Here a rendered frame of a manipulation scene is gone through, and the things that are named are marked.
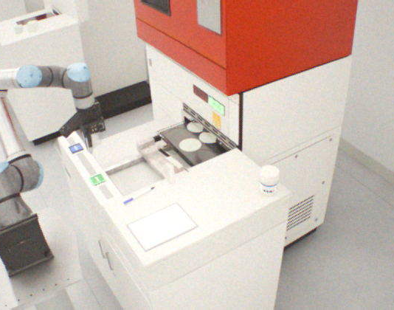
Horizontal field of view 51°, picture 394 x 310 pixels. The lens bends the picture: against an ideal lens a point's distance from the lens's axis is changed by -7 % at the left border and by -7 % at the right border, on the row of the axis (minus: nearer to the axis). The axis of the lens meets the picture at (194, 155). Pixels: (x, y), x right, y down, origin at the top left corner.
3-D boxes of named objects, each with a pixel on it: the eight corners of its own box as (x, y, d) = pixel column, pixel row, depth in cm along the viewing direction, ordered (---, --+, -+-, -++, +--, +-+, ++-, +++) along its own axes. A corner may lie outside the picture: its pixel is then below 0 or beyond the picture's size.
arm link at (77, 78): (74, 59, 149) (93, 62, 146) (79, 86, 156) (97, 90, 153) (60, 69, 143) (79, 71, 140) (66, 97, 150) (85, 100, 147)
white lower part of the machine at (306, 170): (246, 167, 329) (248, 68, 280) (322, 232, 273) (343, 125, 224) (163, 204, 301) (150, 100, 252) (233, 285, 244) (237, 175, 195)
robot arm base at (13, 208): (-8, 232, 143) (-19, 206, 143) (4, 230, 157) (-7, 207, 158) (29, 215, 146) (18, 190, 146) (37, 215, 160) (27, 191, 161)
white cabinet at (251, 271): (178, 221, 287) (168, 115, 238) (271, 325, 221) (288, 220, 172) (89, 262, 262) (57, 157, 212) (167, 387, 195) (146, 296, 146)
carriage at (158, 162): (151, 145, 211) (150, 139, 209) (192, 186, 185) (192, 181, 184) (136, 150, 207) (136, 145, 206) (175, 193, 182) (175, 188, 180)
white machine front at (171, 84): (155, 98, 252) (148, 34, 228) (241, 172, 196) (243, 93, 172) (150, 100, 251) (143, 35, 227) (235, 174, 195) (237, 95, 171)
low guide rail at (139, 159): (191, 139, 218) (190, 134, 216) (193, 141, 217) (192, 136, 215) (97, 176, 198) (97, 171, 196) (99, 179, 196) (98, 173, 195)
